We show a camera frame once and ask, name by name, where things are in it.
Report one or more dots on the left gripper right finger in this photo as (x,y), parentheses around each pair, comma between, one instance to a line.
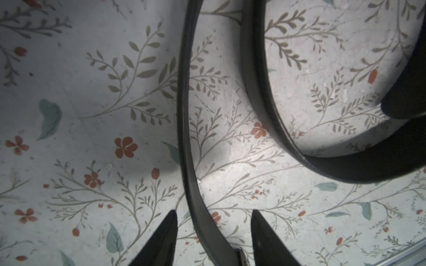
(269,250)

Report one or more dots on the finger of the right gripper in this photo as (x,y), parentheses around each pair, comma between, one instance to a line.
(407,97)

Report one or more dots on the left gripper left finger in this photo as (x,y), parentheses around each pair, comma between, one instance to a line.
(160,248)

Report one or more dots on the black belt with end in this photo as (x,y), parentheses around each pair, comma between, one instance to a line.
(398,155)

